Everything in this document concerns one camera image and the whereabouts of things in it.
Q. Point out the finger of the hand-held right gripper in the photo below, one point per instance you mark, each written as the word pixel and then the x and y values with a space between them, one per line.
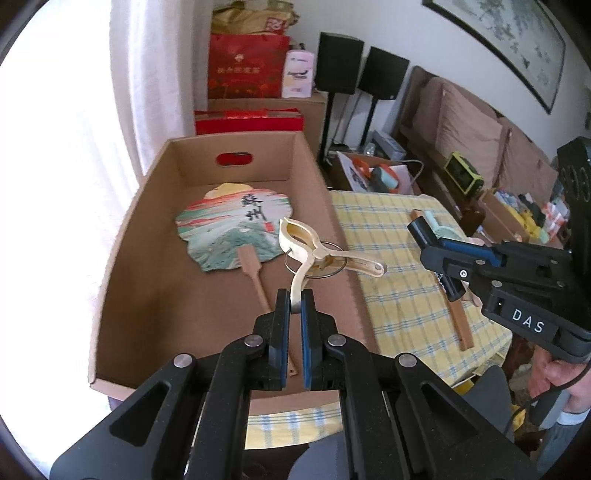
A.
pixel 482 253
pixel 445 265

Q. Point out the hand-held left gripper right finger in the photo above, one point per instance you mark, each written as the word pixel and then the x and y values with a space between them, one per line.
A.
pixel 310 344

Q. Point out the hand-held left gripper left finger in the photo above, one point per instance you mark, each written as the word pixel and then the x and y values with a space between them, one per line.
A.
pixel 282 344

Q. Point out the teal folding fan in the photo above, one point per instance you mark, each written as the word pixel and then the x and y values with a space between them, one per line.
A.
pixel 443 228

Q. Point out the cream plastic clip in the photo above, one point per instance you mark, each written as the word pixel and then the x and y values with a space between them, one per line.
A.
pixel 295 240

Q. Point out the large cardboard box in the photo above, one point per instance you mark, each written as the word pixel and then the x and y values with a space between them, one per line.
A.
pixel 152 300

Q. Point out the person's right forearm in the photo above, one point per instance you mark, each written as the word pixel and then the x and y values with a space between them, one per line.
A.
pixel 561 438

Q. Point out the person's right hand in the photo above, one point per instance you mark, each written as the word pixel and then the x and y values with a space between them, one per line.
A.
pixel 556 376

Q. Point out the open box of small items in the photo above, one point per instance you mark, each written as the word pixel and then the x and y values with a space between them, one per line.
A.
pixel 498 217

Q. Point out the yellow checked tablecloth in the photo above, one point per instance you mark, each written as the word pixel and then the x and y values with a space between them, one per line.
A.
pixel 397 295

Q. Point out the long wooden strip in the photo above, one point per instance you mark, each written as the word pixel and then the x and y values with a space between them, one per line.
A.
pixel 459 327

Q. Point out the green black radio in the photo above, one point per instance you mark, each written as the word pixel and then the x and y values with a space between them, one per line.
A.
pixel 461 173

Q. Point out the brown sofa cushion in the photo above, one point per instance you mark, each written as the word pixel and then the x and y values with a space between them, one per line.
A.
pixel 466 120
pixel 526 157

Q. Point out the orange teal gadget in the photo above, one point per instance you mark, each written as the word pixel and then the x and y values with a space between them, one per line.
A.
pixel 383 177

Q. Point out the white paper bag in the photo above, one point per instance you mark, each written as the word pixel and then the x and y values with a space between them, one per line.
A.
pixel 353 175

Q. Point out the grey device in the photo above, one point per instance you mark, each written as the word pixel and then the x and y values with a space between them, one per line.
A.
pixel 388 145

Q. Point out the wooden sofa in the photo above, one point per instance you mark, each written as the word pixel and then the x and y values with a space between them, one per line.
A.
pixel 415 134

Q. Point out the black speaker stand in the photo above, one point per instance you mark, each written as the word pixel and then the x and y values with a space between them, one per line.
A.
pixel 327 124
pixel 371 120

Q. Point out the black speaker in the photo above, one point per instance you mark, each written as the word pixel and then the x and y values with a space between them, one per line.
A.
pixel 339 62
pixel 383 74

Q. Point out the framed ink painting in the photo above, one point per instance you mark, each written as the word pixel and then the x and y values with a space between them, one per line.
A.
pixel 503 37

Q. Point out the red gift box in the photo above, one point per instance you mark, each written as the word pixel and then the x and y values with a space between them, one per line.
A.
pixel 249 122

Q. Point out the white pink carton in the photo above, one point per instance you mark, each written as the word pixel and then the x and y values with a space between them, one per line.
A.
pixel 299 74

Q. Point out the red gift bag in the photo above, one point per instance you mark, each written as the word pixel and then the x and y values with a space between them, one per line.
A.
pixel 244 64

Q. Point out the white curtain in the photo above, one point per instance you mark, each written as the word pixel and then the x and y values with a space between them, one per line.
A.
pixel 138 69

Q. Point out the gold bag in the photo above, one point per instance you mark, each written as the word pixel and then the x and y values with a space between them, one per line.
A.
pixel 249 16

